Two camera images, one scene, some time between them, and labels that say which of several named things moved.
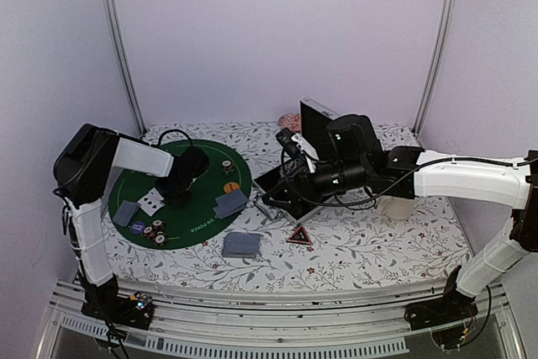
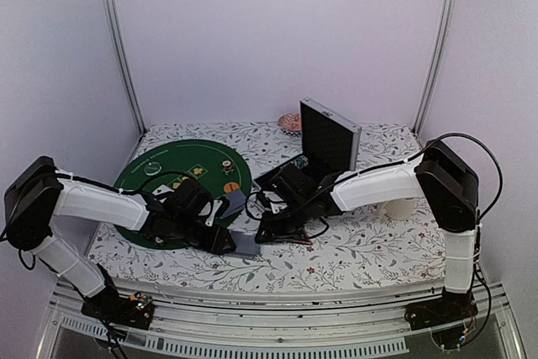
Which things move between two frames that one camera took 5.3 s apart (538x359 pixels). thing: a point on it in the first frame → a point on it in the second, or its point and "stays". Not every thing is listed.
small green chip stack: x=227 y=167 stays
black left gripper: x=177 y=203 → x=215 y=245
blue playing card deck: x=240 y=244 stays
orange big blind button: x=231 y=187 stays
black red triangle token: x=300 y=236 stays
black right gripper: x=295 y=192 → x=274 y=232
